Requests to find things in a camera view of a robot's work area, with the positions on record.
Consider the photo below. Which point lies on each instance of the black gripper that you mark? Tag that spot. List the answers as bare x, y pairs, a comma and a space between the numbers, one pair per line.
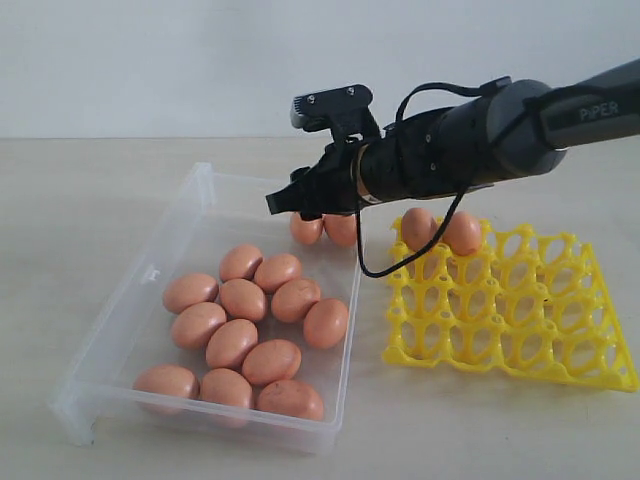
346, 178

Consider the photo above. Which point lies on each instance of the brown egg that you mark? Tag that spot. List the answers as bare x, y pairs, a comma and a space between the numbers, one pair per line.
292, 301
341, 230
227, 387
230, 344
169, 380
326, 323
291, 398
463, 234
188, 290
277, 270
242, 298
270, 361
193, 328
241, 262
305, 232
418, 227

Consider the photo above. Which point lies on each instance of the clear plastic bin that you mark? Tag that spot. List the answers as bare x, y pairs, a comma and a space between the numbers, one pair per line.
211, 214

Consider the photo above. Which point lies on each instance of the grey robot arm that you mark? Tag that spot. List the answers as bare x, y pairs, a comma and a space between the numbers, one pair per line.
503, 130

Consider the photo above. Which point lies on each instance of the yellow plastic egg tray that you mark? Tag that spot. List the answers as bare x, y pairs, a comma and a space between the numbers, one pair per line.
534, 307

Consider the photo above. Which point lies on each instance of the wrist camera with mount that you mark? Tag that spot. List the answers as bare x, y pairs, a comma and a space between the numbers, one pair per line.
344, 111

